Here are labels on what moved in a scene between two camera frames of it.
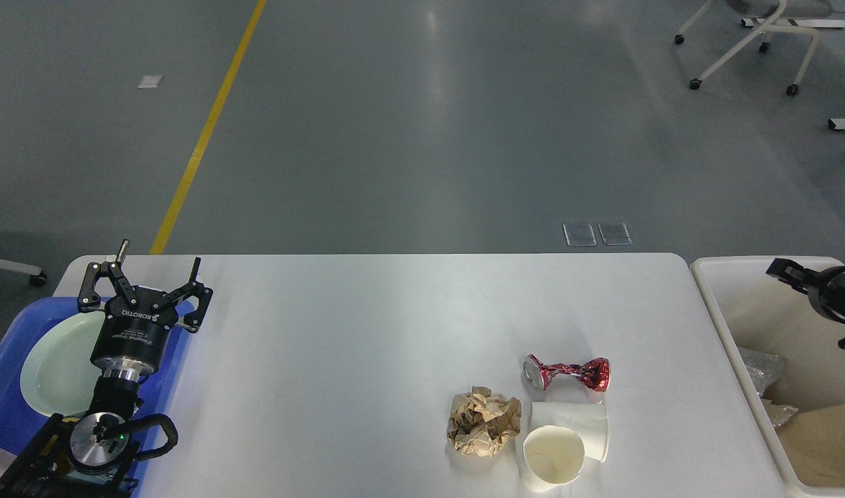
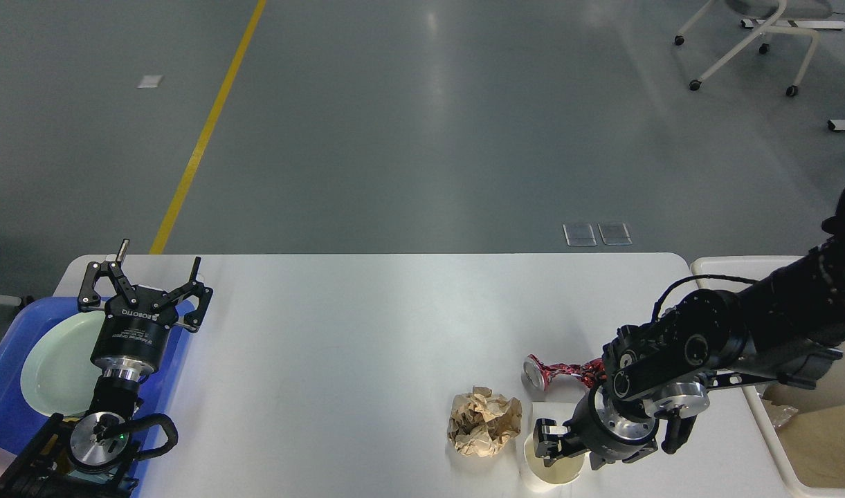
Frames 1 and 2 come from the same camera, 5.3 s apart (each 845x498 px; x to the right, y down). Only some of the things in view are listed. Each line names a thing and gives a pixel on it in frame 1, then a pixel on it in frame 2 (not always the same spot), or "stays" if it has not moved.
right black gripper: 839,294 → 603,427
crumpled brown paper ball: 481,422 stays
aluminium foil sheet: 780,414 stays
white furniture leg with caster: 37,277 → 25,301
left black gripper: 129,340 stays
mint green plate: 57,373 stays
